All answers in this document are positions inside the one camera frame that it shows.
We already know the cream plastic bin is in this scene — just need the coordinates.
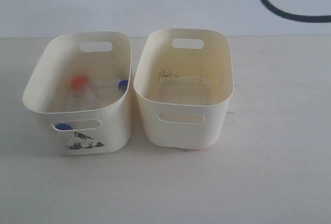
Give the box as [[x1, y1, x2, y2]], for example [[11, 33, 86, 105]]
[[22, 32, 132, 155], [133, 28, 234, 150]]

